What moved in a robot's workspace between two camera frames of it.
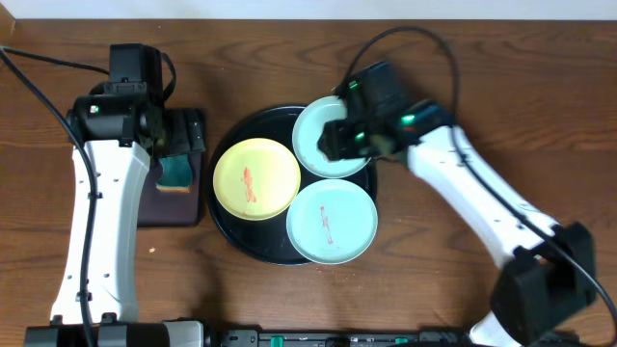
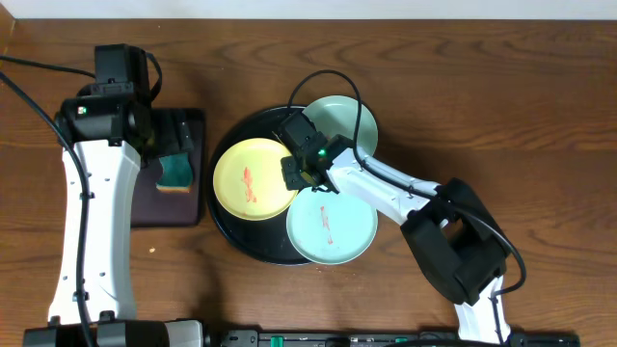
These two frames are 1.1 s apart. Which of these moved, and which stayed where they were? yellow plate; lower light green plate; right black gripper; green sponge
Moved: right black gripper
Stayed: yellow plate; lower light green plate; green sponge
